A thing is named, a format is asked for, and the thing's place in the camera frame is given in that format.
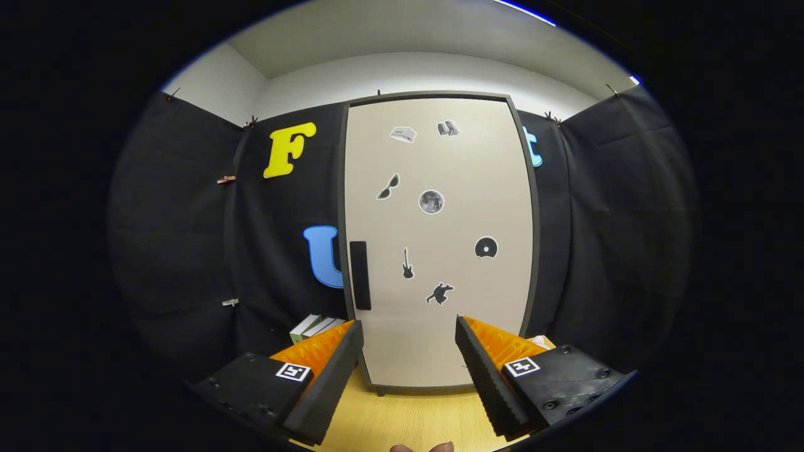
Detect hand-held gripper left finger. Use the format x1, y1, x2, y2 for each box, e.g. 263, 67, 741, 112
190, 319, 365, 446

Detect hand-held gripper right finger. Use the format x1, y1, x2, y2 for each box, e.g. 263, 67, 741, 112
454, 315, 629, 441

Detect black door handle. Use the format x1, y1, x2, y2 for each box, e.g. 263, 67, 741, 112
349, 240, 372, 311

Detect black backdrop cloth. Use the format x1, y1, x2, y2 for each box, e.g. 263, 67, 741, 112
107, 85, 701, 384

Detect grey cabinet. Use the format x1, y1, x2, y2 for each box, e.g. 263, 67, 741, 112
336, 91, 541, 396

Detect long ceiling light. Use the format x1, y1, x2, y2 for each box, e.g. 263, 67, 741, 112
493, 0, 558, 28

